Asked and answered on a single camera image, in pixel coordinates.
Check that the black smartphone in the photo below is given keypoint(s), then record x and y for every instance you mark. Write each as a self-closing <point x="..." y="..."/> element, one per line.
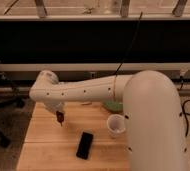
<point x="84" y="145"/>

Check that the white baseboard heater rail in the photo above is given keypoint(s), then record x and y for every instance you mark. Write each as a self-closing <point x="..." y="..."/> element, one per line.
<point x="83" y="71"/>

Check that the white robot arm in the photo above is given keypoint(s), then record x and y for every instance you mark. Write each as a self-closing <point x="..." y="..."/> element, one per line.
<point x="152" y="113"/>

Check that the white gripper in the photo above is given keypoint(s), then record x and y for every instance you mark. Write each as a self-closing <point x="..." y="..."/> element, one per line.
<point x="55" y="107"/>

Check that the green ceramic bowl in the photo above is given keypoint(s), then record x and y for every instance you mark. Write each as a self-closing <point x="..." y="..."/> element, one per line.
<point x="113" y="107"/>

